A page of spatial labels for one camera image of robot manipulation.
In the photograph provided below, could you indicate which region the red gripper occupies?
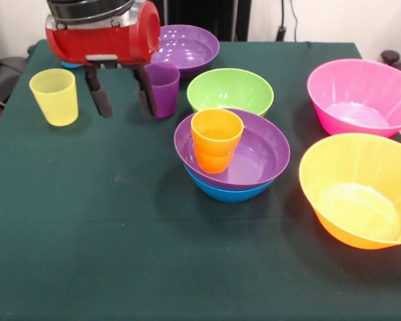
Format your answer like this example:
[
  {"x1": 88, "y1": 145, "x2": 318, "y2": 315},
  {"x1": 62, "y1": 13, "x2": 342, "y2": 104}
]
[{"x1": 45, "y1": 0, "x2": 162, "y2": 120}]

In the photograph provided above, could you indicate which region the green bowl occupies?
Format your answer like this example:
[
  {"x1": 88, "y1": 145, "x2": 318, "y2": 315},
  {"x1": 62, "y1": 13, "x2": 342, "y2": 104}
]
[{"x1": 186, "y1": 68, "x2": 275, "y2": 117}]

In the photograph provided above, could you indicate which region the black office chair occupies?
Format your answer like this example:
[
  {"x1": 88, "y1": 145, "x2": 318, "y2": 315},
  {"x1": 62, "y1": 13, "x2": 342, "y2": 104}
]
[
  {"x1": 380, "y1": 49, "x2": 401, "y2": 80},
  {"x1": 0, "y1": 26, "x2": 31, "y2": 108}
]

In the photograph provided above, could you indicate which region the black cable with plug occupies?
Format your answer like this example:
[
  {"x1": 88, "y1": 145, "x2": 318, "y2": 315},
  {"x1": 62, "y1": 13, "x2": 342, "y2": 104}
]
[{"x1": 275, "y1": 0, "x2": 299, "y2": 42}]

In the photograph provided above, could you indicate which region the orange bowl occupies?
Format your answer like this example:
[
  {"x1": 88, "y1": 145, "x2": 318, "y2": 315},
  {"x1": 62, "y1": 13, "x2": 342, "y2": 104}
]
[{"x1": 299, "y1": 132, "x2": 401, "y2": 250}]

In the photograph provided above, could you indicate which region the pink bowl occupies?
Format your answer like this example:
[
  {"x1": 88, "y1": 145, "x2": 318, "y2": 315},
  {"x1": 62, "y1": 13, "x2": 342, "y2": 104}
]
[{"x1": 307, "y1": 58, "x2": 401, "y2": 140}]

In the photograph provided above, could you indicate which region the purple bowl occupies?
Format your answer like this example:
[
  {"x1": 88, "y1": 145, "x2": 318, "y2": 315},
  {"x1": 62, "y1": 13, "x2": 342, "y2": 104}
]
[
  {"x1": 150, "y1": 24, "x2": 221, "y2": 78},
  {"x1": 173, "y1": 108, "x2": 291, "y2": 190}
]

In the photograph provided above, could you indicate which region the yellow cup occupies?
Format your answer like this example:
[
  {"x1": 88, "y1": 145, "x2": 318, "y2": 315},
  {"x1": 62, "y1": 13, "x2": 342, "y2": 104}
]
[{"x1": 29, "y1": 68, "x2": 80, "y2": 127}]

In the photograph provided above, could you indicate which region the orange cup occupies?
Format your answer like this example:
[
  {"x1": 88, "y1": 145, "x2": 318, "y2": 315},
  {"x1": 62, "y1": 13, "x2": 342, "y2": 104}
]
[
  {"x1": 190, "y1": 108, "x2": 245, "y2": 158},
  {"x1": 195, "y1": 150, "x2": 235, "y2": 175}
]

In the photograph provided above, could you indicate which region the purple cup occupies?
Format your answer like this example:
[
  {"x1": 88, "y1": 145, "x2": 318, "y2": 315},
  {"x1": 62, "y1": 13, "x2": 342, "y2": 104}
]
[{"x1": 143, "y1": 63, "x2": 181, "y2": 119}]

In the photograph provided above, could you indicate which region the dark green table cloth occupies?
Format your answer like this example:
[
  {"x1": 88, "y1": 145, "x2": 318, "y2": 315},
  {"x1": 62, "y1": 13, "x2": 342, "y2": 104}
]
[{"x1": 0, "y1": 39, "x2": 401, "y2": 321}]

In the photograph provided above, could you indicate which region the blue bowl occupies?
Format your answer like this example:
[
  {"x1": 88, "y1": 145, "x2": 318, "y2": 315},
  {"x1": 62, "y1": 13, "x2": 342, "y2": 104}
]
[{"x1": 183, "y1": 163, "x2": 277, "y2": 204}]

